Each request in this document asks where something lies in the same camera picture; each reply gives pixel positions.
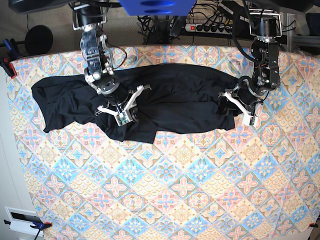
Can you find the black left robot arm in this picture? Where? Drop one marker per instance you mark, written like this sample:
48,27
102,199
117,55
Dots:
265,26

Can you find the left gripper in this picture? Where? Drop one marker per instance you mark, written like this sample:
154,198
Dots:
240,101

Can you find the patterned colourful tablecloth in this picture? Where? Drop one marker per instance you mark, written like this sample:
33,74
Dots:
249,183

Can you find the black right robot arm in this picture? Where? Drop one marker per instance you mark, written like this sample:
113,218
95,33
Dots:
89,16

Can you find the white power strip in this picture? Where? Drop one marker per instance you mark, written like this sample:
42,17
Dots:
218,28

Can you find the black t-shirt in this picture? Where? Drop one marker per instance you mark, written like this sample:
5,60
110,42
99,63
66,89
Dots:
182,98

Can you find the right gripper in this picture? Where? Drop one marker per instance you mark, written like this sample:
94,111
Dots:
121,102

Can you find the white wall outlet box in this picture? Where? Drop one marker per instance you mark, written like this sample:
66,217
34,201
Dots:
20,220

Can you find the red table clamp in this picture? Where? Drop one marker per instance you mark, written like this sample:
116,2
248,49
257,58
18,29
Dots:
8,67

